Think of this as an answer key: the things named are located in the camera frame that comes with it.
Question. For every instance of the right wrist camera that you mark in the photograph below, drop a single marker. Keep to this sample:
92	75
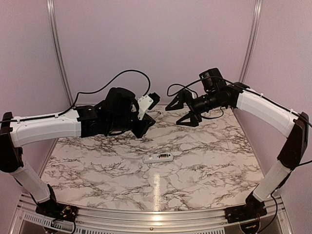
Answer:
191	93

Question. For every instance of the left aluminium frame post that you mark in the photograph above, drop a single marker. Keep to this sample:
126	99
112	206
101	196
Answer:
58	52

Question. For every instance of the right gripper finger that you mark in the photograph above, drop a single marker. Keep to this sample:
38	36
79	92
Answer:
178	102
191	119

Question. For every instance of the aluminium frame post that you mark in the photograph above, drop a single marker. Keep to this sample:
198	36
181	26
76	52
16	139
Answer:
58	52
252	40

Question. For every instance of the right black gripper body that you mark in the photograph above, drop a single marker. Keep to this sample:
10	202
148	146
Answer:
206	103

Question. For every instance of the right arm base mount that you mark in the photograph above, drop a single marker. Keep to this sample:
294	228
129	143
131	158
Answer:
242	213

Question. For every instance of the clear handle screwdriver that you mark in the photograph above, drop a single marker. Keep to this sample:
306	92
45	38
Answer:
157	115

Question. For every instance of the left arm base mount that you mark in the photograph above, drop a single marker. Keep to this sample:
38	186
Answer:
61	212

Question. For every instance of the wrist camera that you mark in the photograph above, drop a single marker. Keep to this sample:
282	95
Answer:
146	102
191	93

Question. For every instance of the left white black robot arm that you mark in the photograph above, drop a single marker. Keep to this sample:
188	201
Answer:
15	132

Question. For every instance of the front aluminium frame rail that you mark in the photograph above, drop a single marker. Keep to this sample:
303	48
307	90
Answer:
105	221

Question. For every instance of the right aluminium frame post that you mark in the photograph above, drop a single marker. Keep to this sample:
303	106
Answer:
252	40

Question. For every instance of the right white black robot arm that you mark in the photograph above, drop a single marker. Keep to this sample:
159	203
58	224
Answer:
292	125

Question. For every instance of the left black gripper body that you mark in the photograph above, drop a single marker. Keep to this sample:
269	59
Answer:
120	123

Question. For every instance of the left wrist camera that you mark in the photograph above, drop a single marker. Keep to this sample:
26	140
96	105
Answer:
146	102

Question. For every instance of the white remote control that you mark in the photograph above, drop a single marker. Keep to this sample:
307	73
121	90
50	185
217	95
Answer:
158	158

